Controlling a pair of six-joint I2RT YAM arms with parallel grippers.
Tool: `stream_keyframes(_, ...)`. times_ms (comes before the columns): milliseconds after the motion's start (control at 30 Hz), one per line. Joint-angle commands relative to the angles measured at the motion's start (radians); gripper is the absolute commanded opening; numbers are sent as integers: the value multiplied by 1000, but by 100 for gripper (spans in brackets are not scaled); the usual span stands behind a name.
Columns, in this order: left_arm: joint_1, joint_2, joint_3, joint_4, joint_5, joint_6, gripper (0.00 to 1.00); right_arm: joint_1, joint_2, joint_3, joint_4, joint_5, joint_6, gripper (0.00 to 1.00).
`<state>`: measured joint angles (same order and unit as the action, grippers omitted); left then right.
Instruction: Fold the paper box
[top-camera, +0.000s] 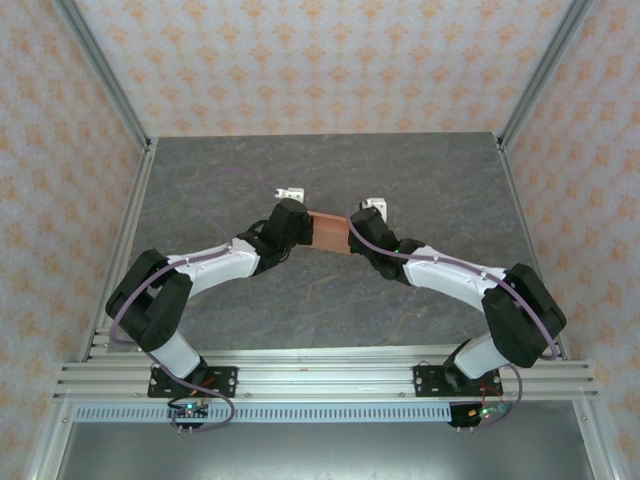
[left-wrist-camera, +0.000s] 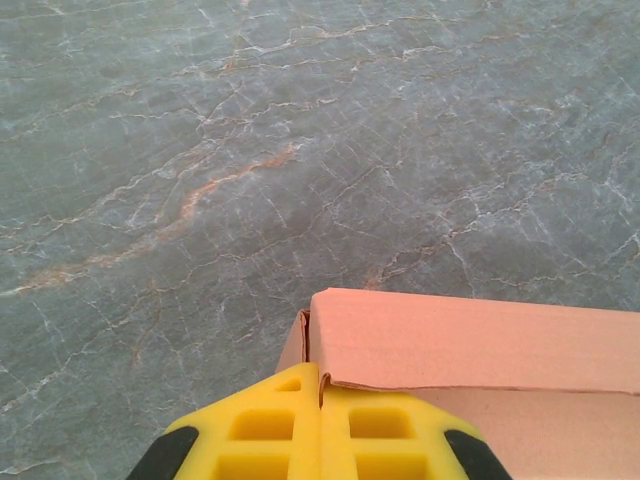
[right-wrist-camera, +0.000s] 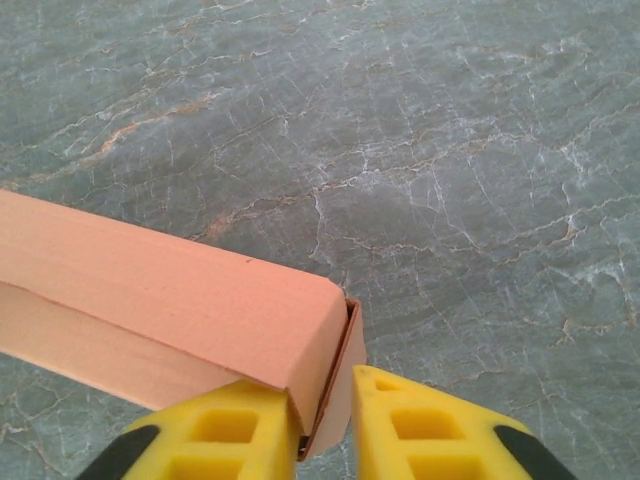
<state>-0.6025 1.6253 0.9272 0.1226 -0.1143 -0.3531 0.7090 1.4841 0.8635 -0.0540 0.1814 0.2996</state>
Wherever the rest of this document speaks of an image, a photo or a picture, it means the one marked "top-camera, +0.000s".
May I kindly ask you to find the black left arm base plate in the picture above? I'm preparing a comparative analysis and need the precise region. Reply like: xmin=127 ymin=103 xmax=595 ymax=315
xmin=147 ymin=366 xmax=239 ymax=399

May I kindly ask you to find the orange paper box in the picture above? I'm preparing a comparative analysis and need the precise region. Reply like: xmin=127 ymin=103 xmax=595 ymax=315
xmin=306 ymin=209 xmax=352 ymax=255

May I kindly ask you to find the aluminium side rail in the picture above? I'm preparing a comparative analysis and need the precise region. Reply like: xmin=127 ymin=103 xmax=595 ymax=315
xmin=497 ymin=133 xmax=570 ymax=361
xmin=79 ymin=137 xmax=159 ymax=362

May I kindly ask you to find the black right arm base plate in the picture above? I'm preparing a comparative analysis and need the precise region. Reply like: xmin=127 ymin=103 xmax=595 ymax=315
xmin=413 ymin=363 xmax=501 ymax=399

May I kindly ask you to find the grey slotted cable duct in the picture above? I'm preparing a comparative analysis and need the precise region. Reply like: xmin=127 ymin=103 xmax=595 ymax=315
xmin=73 ymin=404 xmax=456 ymax=424

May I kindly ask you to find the aluminium frame post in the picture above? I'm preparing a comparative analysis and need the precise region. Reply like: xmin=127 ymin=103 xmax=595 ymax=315
xmin=52 ymin=0 xmax=154 ymax=151
xmin=497 ymin=0 xmax=599 ymax=151

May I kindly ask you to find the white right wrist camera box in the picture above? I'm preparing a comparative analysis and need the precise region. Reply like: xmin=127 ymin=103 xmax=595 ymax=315
xmin=359 ymin=196 xmax=389 ymax=220

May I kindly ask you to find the aluminium mounting rail beam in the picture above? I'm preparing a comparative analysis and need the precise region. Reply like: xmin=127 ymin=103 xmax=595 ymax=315
xmin=52 ymin=342 xmax=601 ymax=402

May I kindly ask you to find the grey metal sheet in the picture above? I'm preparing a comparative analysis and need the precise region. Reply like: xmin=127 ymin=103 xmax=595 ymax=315
xmin=49 ymin=422 xmax=596 ymax=480

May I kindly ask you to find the aluminium frame leg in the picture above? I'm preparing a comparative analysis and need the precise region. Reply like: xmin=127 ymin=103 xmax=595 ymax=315
xmin=27 ymin=399 xmax=76 ymax=480
xmin=572 ymin=399 xmax=616 ymax=480

